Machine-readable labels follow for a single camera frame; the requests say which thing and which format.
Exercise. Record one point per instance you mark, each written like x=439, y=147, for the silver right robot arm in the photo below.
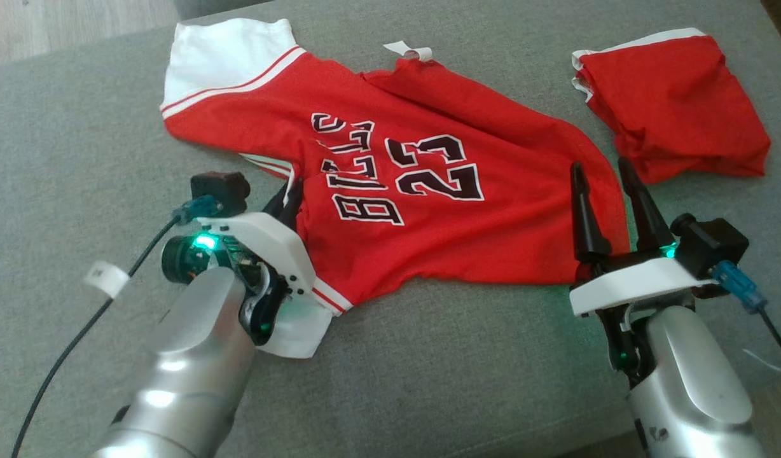
x=689, y=388

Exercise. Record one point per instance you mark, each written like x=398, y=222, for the grey sofa cushion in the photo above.
x=219, y=6

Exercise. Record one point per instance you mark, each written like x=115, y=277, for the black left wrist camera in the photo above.
x=222, y=191

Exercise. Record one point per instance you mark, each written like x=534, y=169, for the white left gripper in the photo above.
x=269, y=248

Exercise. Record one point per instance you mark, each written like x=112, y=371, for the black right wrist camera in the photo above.
x=711, y=245

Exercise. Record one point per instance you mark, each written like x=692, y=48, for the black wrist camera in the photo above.
x=222, y=191
x=711, y=245

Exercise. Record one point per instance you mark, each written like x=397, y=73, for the grey sofa seat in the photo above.
x=428, y=381

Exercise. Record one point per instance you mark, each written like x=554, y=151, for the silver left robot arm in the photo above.
x=187, y=369

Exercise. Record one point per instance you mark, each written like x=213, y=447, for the red white-striped shorts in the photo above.
x=677, y=108

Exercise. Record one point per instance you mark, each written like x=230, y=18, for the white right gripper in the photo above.
x=632, y=286

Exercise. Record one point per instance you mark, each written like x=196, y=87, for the red Bulls 23 jersey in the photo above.
x=492, y=222

